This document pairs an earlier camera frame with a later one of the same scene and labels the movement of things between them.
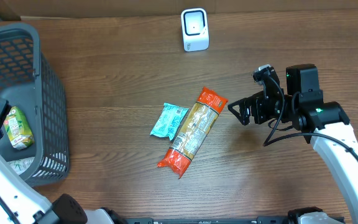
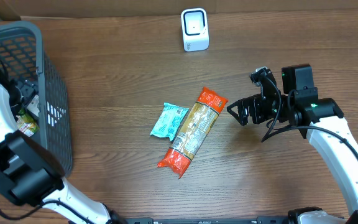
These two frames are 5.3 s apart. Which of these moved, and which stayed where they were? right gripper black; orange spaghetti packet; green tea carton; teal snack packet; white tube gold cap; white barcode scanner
Moved: white tube gold cap; green tea carton
Stayed: right gripper black; teal snack packet; orange spaghetti packet; white barcode scanner
